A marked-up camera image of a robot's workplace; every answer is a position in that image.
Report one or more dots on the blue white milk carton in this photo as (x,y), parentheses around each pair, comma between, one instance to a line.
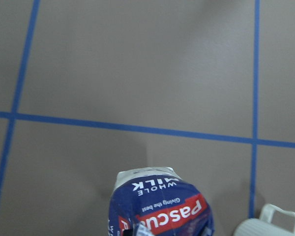
(155,201)

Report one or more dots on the white mug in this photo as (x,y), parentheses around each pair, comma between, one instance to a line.
(263,226)

